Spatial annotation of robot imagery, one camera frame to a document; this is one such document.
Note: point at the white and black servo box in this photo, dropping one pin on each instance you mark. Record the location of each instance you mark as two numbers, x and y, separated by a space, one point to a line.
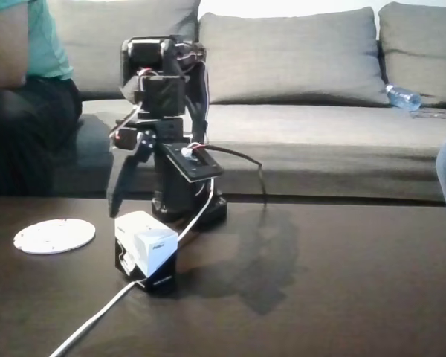
156 249

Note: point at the grey sofa back cushion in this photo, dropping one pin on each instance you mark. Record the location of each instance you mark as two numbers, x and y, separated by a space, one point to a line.
423 44
290 56
96 37

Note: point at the white round disc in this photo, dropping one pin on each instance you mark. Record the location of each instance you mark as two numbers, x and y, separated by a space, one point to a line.
52 238

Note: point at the person in green top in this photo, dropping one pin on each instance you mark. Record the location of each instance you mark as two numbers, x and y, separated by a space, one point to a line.
22 111

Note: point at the grey sofa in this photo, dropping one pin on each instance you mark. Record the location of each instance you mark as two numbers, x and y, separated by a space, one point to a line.
319 148

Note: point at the clear plastic water bottle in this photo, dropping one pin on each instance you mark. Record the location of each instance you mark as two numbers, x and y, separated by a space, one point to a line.
403 96

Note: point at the flat patterned booklet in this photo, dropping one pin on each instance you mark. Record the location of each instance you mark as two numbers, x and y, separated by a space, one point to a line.
431 114

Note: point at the black camera board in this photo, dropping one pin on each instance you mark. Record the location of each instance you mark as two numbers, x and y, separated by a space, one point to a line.
197 163

